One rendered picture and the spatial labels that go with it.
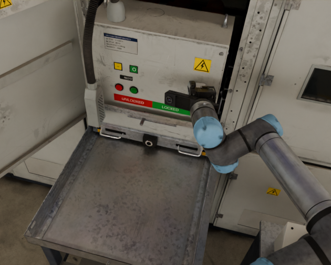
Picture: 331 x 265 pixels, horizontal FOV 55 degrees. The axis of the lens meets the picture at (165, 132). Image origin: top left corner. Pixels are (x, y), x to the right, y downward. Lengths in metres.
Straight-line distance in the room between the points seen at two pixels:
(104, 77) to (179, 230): 0.64
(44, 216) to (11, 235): 1.03
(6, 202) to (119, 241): 1.37
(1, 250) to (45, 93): 1.17
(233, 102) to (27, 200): 1.58
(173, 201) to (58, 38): 0.77
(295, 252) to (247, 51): 0.77
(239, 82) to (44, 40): 0.76
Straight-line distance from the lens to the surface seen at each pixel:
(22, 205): 2.38
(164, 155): 1.39
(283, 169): 0.81
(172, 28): 1.13
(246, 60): 1.26
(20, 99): 1.33
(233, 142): 0.91
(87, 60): 1.12
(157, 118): 1.25
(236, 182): 1.73
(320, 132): 1.46
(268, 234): 1.39
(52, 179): 2.27
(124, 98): 1.29
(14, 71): 1.24
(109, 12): 1.15
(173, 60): 1.12
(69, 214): 1.26
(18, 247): 2.23
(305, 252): 0.68
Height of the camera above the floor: 1.91
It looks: 46 degrees down
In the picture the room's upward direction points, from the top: 5 degrees clockwise
